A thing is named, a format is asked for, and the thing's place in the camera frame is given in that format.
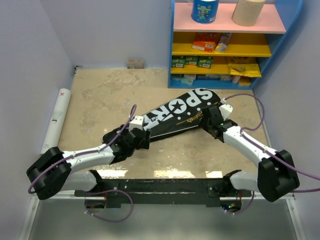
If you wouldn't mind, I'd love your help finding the black racket cover bag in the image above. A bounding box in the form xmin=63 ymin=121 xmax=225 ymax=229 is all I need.
xmin=143 ymin=88 xmax=221 ymax=142

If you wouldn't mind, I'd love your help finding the white shuttlecock tube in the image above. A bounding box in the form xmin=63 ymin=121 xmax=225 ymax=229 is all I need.
xmin=40 ymin=88 xmax=71 ymax=155

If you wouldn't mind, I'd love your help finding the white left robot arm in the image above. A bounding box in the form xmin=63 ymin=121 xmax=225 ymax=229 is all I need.
xmin=26 ymin=128 xmax=151 ymax=200

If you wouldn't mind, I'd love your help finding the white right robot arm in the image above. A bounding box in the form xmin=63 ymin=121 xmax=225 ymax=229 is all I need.
xmin=200 ymin=104 xmax=300 ymax=202

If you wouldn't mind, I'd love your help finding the green box right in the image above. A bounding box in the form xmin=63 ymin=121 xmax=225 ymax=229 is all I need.
xmin=197 ymin=56 xmax=213 ymax=69

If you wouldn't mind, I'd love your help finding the green box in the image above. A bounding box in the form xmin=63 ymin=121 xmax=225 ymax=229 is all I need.
xmin=185 ymin=55 xmax=199 ymax=66
xmin=171 ymin=55 xmax=186 ymax=68
xmin=197 ymin=56 xmax=213 ymax=69

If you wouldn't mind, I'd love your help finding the yellow snack bag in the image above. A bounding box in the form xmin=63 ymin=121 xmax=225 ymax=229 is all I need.
xmin=226 ymin=56 xmax=262 ymax=78

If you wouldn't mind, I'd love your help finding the green box middle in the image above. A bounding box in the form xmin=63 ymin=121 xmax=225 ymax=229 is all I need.
xmin=185 ymin=55 xmax=199 ymax=66

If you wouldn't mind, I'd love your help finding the blue shelf unit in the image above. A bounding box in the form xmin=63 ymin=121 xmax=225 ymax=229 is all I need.
xmin=168 ymin=0 xmax=303 ymax=89

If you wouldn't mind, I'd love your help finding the green box left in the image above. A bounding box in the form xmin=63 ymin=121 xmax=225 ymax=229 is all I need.
xmin=171 ymin=55 xmax=186 ymax=68

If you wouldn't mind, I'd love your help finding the small pink box behind table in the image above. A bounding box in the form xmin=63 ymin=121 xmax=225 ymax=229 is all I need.
xmin=126 ymin=58 xmax=145 ymax=69

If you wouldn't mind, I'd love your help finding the orange snack box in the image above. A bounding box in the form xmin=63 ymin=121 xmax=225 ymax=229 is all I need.
xmin=192 ymin=32 xmax=220 ymax=53

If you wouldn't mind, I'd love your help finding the silver snack pouch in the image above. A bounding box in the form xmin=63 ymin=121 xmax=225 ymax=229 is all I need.
xmin=215 ymin=32 xmax=233 ymax=53

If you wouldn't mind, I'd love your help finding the blue wrapped paper roll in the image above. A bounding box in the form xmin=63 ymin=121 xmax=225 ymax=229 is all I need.
xmin=191 ymin=0 xmax=219 ymax=24

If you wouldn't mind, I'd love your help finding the brown paper towel roll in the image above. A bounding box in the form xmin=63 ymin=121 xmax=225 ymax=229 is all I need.
xmin=231 ymin=0 xmax=266 ymax=27

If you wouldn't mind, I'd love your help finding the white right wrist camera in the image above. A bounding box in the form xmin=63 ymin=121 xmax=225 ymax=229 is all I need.
xmin=218 ymin=99 xmax=233 ymax=120

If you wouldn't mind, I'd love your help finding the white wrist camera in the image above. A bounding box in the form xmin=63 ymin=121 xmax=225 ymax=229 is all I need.
xmin=128 ymin=115 xmax=145 ymax=131
xmin=218 ymin=99 xmax=233 ymax=120

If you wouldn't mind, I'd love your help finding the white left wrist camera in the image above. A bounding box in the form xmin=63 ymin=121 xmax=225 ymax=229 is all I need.
xmin=128 ymin=115 xmax=145 ymax=131

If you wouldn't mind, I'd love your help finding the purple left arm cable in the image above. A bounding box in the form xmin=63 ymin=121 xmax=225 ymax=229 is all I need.
xmin=27 ymin=103 xmax=138 ymax=194

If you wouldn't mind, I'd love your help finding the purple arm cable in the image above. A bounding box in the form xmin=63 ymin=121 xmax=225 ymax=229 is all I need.
xmin=222 ymin=93 xmax=320 ymax=193
xmin=27 ymin=103 xmax=138 ymax=194

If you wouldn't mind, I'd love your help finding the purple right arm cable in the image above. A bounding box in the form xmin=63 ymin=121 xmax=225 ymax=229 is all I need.
xmin=222 ymin=93 xmax=320 ymax=193

